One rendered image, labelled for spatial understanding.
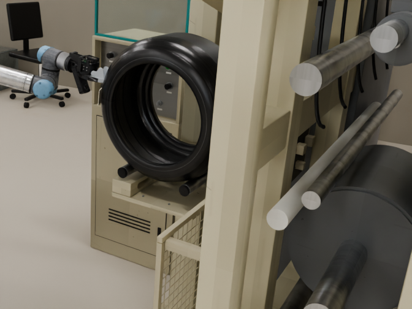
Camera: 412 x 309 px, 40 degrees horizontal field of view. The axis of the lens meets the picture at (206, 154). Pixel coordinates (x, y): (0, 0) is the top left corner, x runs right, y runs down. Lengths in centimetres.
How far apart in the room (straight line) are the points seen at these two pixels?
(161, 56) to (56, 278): 163
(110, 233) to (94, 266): 21
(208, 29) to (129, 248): 150
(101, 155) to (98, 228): 47
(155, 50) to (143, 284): 154
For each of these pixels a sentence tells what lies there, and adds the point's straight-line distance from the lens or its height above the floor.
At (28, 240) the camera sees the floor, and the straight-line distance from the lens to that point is 361.
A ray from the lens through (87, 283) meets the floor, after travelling 319.
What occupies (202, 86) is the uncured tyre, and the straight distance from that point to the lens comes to 197.
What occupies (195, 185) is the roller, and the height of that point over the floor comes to 91.
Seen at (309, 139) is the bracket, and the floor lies 106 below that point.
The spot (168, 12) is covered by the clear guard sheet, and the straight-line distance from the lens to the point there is 282.
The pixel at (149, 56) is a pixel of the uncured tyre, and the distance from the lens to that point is 205.
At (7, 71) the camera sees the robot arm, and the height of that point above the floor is 124.
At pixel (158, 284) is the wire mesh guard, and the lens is 169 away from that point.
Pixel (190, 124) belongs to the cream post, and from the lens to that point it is 246.
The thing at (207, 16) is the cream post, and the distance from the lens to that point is 234.
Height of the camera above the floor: 179
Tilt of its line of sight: 21 degrees down
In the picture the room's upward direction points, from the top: 5 degrees clockwise
